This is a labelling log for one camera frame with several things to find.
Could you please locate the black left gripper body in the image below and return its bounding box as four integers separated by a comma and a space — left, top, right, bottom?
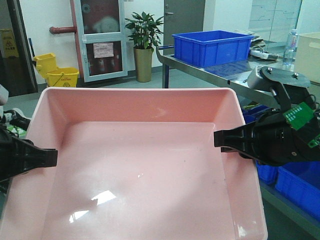
0, 129, 25, 182

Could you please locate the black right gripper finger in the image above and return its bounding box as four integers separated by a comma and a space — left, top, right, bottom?
213, 122, 257, 159

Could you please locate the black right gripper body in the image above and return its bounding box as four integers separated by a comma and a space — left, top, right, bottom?
252, 112, 320, 167

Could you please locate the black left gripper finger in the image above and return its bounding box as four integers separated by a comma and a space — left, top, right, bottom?
14, 139, 58, 174

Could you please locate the pink plastic bin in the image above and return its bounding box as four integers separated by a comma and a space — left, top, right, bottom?
0, 87, 268, 240

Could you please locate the cream plastic bin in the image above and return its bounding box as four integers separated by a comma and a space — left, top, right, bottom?
294, 32, 320, 84

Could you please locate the blue crate under table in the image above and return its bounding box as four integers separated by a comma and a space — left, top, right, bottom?
275, 161, 320, 220

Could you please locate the stainless steel table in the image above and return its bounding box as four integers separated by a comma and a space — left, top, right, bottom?
156, 46, 320, 108

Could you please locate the yellow mop bucket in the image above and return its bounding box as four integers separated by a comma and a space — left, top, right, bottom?
32, 53, 80, 88

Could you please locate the clear water bottle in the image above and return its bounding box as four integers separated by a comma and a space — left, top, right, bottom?
282, 28, 299, 65

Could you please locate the blue plastic crate on table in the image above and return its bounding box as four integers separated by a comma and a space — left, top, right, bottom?
172, 30, 253, 68

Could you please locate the yellow wet floor sign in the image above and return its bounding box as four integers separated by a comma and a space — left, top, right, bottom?
0, 29, 19, 58

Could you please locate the grey door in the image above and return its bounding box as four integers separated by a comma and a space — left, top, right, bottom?
163, 0, 206, 45

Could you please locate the potted plant gold pot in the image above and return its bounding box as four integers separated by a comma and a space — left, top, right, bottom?
125, 11, 164, 83

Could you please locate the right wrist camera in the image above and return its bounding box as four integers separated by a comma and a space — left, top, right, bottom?
247, 65, 311, 92

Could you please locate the fire hose cabinet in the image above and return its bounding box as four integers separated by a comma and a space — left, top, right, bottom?
70, 0, 128, 85

